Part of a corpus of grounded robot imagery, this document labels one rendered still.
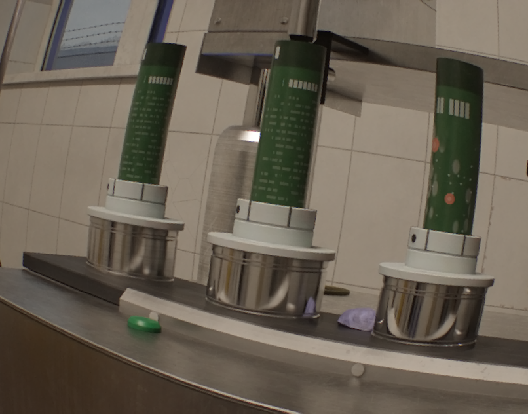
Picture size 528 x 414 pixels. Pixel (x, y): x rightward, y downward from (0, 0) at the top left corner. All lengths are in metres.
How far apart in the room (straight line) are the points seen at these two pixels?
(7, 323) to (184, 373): 0.14
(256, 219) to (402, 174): 1.64
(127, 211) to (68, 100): 2.33
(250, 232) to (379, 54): 0.17
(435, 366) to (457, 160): 0.12
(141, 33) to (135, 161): 2.67
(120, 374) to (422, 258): 0.17
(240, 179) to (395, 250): 1.47
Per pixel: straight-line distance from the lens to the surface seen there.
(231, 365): 0.43
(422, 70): 0.61
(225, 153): 0.72
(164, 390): 0.39
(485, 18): 2.13
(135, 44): 3.28
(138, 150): 0.60
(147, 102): 0.60
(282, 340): 0.47
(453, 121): 0.48
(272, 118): 0.54
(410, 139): 2.16
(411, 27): 0.85
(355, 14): 0.75
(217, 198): 0.72
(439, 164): 0.48
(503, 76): 0.59
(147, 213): 0.60
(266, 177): 0.53
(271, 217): 0.53
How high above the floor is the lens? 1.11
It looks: 1 degrees down
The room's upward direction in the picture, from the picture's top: 8 degrees clockwise
